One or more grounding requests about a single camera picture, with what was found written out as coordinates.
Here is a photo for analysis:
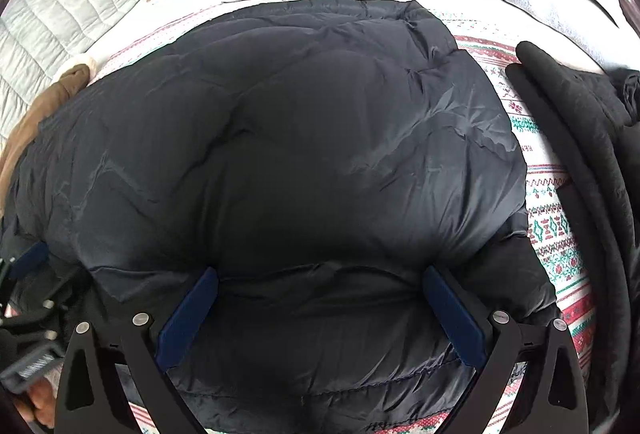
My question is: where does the black quilted puffer jacket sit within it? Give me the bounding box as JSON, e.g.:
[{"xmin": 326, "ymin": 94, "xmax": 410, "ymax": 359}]
[{"xmin": 0, "ymin": 0, "xmax": 561, "ymax": 434}]

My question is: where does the person left hand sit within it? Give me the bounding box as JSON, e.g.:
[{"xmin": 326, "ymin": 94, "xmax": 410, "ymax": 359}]
[{"xmin": 12, "ymin": 378, "xmax": 56, "ymax": 428}]

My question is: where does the patterned nordic blanket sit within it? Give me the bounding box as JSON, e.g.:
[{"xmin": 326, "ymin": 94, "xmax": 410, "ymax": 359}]
[{"xmin": 84, "ymin": 0, "xmax": 599, "ymax": 434}]

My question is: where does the brown folded fleece garment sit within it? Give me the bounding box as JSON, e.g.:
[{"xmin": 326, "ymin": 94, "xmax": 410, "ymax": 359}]
[{"xmin": 0, "ymin": 58, "xmax": 96, "ymax": 214}]

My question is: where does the black folded garment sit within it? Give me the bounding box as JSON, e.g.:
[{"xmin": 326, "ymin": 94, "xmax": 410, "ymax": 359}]
[{"xmin": 506, "ymin": 42, "xmax": 639, "ymax": 433}]

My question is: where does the grey quilted headboard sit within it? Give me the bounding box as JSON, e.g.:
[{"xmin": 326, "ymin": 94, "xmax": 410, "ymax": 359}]
[{"xmin": 1, "ymin": 0, "xmax": 140, "ymax": 142}]

